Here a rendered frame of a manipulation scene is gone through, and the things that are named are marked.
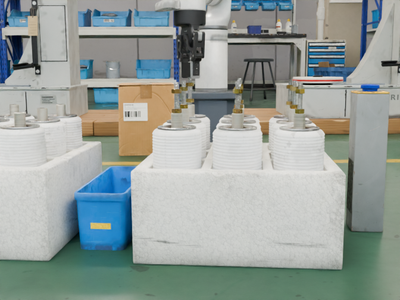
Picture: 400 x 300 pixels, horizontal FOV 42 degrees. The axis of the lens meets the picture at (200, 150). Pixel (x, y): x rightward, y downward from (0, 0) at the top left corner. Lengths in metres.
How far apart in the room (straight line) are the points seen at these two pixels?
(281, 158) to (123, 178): 0.50
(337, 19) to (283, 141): 6.43
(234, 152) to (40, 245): 0.41
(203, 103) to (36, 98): 1.75
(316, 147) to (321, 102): 2.07
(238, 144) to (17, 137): 0.42
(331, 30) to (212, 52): 5.94
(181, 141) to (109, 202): 0.20
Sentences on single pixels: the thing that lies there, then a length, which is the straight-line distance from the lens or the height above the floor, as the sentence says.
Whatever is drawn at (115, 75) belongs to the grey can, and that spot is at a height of 0.29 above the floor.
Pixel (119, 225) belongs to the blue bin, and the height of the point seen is 0.05.
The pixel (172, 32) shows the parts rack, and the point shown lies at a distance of 5.59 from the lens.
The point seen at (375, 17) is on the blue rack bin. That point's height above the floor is 0.92.
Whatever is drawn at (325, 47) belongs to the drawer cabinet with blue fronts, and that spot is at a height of 0.60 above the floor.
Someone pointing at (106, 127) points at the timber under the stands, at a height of 0.05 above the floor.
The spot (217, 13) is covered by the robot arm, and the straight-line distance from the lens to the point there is 1.50.
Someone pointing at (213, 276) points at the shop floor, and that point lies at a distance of 0.96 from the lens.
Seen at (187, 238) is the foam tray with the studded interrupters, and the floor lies 0.05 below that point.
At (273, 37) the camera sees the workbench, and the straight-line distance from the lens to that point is 6.37.
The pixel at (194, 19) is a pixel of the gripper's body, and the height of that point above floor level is 0.48.
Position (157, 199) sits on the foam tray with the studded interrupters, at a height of 0.13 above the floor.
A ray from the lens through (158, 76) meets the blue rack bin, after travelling 5.63.
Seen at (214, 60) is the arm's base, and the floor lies 0.39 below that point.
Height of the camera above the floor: 0.37
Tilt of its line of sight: 9 degrees down
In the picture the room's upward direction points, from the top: straight up
